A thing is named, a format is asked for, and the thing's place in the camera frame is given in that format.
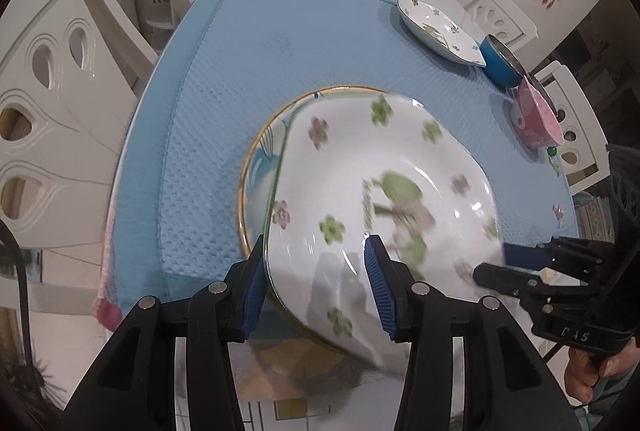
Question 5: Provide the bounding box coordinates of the round blue leaf plate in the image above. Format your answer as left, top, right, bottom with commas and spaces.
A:
238, 87, 400, 271

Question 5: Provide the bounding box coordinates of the large green floral plate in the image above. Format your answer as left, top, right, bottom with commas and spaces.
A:
264, 92, 503, 373

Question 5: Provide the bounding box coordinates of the pink polka dot bowl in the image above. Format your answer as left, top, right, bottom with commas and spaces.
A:
510, 78, 564, 150

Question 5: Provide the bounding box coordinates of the blue steel bowl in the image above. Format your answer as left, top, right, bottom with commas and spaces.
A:
480, 35, 525, 89

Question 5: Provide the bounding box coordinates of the small green floral plate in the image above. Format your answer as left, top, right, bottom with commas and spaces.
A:
396, 0, 486, 67

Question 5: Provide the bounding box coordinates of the person's right hand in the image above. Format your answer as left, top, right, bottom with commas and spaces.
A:
564, 339, 639, 404

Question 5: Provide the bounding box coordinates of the light blue quilted mat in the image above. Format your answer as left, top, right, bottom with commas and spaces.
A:
98, 0, 578, 311

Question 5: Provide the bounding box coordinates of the white chair near right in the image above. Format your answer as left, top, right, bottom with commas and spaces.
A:
535, 61, 610, 196

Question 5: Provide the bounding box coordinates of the white chair far right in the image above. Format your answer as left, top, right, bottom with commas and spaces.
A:
464, 0, 538, 52

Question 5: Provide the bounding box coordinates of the white chair near left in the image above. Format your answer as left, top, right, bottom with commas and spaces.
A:
1, 0, 158, 249

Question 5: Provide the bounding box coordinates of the black cable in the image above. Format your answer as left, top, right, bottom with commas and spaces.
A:
0, 217, 36, 412

